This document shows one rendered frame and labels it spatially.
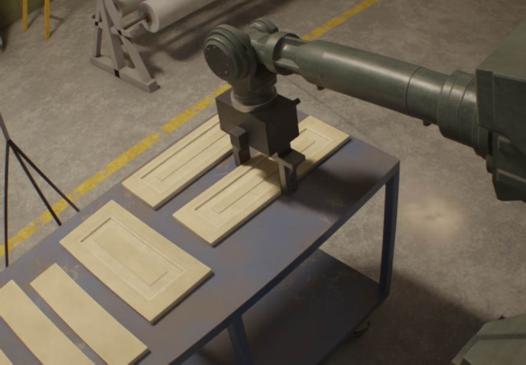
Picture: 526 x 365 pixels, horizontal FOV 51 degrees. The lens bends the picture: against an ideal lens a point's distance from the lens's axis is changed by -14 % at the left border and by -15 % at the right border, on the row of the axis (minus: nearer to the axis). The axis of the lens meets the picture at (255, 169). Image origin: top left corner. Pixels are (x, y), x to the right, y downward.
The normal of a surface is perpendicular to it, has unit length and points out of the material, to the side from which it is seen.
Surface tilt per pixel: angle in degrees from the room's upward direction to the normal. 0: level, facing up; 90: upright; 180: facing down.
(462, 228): 0
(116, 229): 12
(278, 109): 0
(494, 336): 55
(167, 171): 0
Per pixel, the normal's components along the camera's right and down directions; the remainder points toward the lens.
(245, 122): -0.71, 0.52
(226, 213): 0.02, -0.65
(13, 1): 0.71, 0.40
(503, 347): -0.30, -0.83
